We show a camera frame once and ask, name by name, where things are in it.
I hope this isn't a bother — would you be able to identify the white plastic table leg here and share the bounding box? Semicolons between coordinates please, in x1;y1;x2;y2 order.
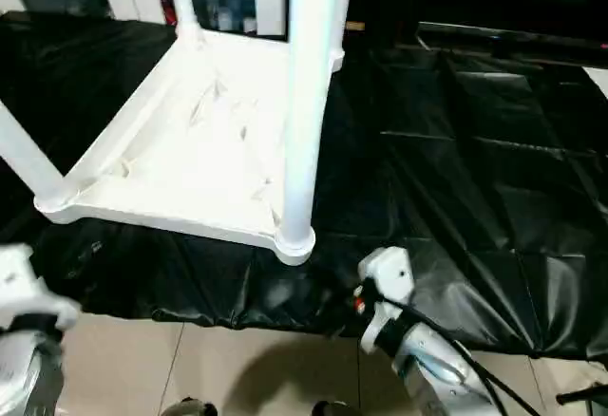
0;100;70;211
275;0;355;252
168;0;203;43

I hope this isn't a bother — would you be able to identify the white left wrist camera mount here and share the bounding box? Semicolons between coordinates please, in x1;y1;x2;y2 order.
0;242;83;334

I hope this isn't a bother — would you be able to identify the black work mat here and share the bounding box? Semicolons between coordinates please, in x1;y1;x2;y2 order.
0;12;608;362

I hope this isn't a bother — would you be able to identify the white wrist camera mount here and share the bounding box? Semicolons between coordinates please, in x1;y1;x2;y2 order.
0;242;83;334
355;246;417;356

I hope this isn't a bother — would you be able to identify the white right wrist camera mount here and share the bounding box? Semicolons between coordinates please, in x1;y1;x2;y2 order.
355;246;417;356

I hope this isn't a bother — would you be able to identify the white plastic table top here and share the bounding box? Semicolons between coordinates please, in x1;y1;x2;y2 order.
32;27;346;268

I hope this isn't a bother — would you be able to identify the black left robot foot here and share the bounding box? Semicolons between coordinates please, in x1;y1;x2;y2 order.
161;396;220;416

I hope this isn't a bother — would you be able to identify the black metal stand leg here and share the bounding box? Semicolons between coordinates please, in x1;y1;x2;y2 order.
555;382;608;408

